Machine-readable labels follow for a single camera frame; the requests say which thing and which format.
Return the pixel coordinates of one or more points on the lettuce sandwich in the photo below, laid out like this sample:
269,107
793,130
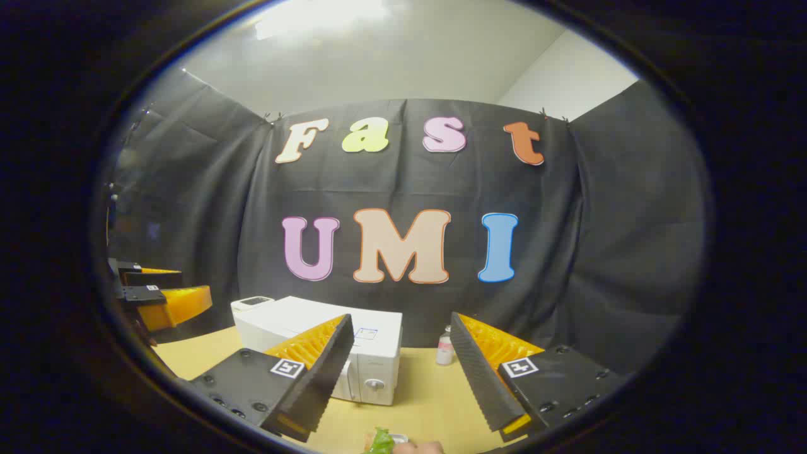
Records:
378,442

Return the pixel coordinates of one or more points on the white microwave oven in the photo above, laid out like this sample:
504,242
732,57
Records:
378,366

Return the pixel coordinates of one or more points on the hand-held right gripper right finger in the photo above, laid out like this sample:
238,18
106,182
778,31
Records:
479,378

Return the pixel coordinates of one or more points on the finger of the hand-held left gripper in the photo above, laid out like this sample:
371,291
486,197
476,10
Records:
154,279
179,306

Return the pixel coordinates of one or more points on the small white bottle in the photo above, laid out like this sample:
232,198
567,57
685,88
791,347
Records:
444,352

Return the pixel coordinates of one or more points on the white toaster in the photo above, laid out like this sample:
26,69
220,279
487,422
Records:
249,308

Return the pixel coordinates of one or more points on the black backdrop cloth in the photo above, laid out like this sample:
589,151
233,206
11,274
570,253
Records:
252,221

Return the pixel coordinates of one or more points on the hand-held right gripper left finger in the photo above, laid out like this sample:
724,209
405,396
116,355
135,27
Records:
325,378

